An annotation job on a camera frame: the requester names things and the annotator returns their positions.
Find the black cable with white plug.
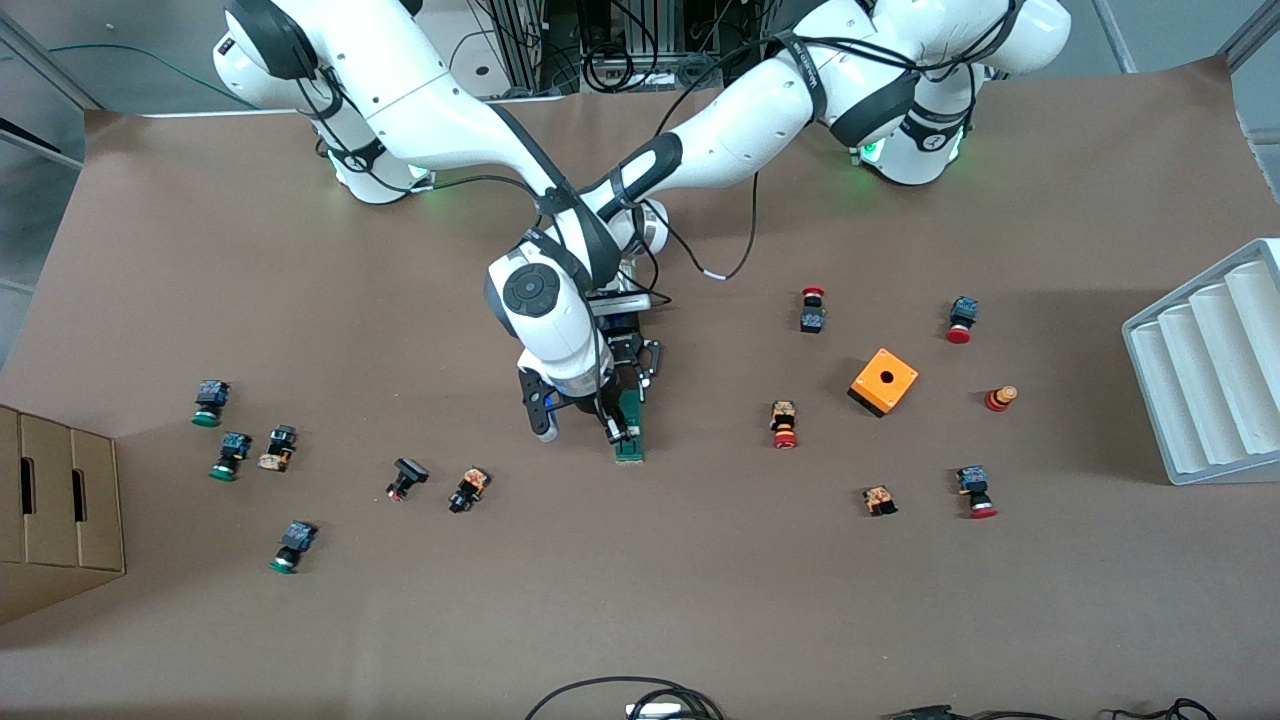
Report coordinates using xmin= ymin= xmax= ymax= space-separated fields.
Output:
xmin=525 ymin=677 xmax=726 ymax=720

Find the black switch red tip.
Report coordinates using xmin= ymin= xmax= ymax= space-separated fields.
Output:
xmin=385 ymin=457 xmax=430 ymax=502

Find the black cable with connector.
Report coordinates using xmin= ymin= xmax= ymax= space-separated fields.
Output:
xmin=880 ymin=704 xmax=1066 ymax=720

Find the white ribbed tray rack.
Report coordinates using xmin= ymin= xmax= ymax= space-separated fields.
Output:
xmin=1121 ymin=237 xmax=1280 ymax=487

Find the black coiled cable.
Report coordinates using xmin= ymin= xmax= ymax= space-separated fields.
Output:
xmin=1110 ymin=697 xmax=1221 ymax=720

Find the green mushroom push button switch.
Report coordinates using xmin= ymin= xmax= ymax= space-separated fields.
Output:
xmin=268 ymin=520 xmax=319 ymax=576
xmin=208 ymin=431 xmax=253 ymax=483
xmin=191 ymin=379 xmax=232 ymax=429

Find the green load switch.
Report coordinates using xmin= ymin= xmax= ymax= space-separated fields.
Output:
xmin=612 ymin=388 xmax=647 ymax=464

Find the orange button enclosure box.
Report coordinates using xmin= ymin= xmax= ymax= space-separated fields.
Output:
xmin=848 ymin=347 xmax=920 ymax=418

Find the brown cardboard box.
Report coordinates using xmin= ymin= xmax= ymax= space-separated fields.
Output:
xmin=0 ymin=404 xmax=25 ymax=626
xmin=18 ymin=412 xmax=81 ymax=613
xmin=72 ymin=428 xmax=127 ymax=601

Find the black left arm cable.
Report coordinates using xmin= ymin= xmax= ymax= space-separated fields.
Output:
xmin=640 ymin=165 xmax=761 ymax=281

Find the black selector switch orange block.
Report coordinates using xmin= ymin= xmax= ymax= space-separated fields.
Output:
xmin=447 ymin=466 xmax=492 ymax=515
xmin=257 ymin=424 xmax=298 ymax=473

